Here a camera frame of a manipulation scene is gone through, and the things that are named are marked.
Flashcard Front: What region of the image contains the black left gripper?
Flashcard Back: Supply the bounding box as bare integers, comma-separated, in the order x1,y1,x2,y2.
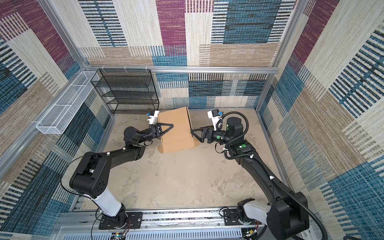
136,125,174,147

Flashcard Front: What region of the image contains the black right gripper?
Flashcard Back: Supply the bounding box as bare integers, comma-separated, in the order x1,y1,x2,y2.
191,124,233,145

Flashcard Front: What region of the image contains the brown cardboard box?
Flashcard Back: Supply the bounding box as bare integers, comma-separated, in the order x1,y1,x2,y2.
158,107,200,154

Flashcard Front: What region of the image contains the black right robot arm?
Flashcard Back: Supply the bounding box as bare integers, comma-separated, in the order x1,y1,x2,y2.
191,117,310,240

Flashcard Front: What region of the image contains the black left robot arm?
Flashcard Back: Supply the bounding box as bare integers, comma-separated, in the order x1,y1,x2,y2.
69,123,174,229

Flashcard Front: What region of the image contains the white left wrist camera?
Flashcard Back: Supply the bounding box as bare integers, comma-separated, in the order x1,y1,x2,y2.
147,110,160,125

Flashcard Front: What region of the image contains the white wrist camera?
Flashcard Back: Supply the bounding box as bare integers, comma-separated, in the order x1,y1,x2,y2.
207,109,223,131
147,110,160,125

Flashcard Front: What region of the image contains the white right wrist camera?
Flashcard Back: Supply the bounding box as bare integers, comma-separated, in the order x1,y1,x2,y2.
207,109,223,131

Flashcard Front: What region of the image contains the black corrugated cable conduit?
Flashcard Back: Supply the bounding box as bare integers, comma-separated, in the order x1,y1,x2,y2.
220,111,329,240

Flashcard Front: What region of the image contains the black wire mesh shelf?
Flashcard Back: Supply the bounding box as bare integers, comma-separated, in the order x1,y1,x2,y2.
91,69,160,115

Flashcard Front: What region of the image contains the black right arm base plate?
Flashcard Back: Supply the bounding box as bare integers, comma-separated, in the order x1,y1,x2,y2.
219,207,263,226

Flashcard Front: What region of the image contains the aluminium front mounting rail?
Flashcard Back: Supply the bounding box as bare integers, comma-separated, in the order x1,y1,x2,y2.
50,207,274,240

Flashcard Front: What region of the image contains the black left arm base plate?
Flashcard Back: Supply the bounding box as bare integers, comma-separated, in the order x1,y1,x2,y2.
98,212,143,230

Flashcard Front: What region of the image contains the white wire mesh basket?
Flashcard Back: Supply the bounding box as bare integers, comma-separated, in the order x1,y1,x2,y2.
36,71,96,135

